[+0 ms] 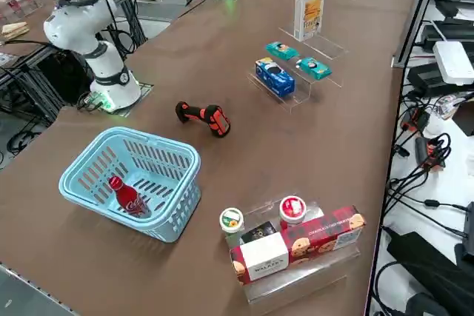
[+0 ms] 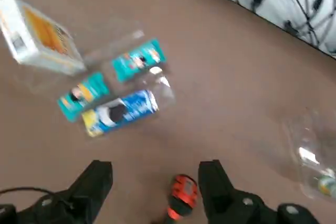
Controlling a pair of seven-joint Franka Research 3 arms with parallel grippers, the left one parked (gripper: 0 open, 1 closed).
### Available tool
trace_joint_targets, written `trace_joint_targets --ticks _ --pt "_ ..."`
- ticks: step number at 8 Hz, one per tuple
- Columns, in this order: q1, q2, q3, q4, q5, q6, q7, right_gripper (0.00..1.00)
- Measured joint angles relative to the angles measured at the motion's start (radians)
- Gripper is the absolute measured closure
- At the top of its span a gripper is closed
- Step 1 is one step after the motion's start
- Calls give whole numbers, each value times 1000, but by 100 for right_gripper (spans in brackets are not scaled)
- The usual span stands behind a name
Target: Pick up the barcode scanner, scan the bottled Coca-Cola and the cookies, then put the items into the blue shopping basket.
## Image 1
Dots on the white yellow cookie box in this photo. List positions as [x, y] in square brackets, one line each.
[311, 12]

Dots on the orange black barcode scanner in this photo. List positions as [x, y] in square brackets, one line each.
[218, 123]

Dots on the red Coca-Cola bottle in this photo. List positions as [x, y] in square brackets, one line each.
[129, 201]

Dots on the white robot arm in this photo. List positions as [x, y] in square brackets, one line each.
[74, 27]

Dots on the light blue shopping basket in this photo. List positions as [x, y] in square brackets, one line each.
[66, 183]

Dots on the teal snack packet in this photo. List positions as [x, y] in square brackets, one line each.
[314, 68]
[281, 49]

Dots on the clear acrylic tiered snack shelf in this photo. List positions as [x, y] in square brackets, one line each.
[326, 47]

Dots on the blue Oreo cookie box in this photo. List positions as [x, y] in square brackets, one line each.
[276, 79]

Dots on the black power brick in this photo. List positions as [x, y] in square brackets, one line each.
[426, 79]

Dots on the orange black plug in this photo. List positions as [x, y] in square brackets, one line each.
[416, 120]

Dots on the white plastic device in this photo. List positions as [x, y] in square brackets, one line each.
[453, 62]

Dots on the white bottle red lid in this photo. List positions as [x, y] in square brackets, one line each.
[292, 208]

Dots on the white bottle green lid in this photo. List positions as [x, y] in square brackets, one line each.
[231, 220]

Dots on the small black box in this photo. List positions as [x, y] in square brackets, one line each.
[259, 232]

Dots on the red plaid cookie box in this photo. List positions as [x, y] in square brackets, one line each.
[314, 238]

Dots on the tan layered block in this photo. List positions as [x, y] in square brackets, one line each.
[15, 31]

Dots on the clear acrylic tiered bottle shelf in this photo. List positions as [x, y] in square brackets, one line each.
[296, 282]

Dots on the aluminium frame post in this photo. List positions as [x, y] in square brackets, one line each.
[414, 16]

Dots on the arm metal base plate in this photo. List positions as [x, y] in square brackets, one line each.
[142, 90]

